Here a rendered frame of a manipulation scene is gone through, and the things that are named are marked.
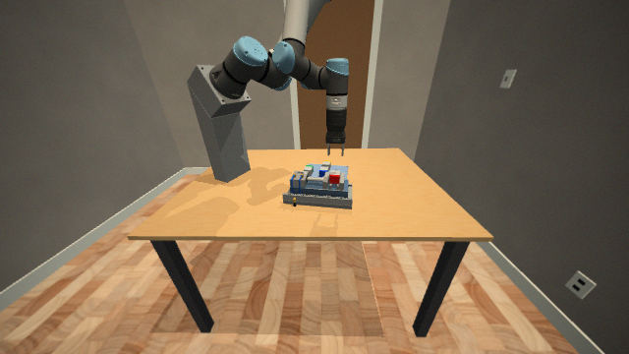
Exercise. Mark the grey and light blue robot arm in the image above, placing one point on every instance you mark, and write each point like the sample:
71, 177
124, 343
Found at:
246, 59

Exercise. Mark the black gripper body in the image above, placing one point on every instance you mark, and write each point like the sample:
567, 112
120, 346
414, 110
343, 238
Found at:
336, 114

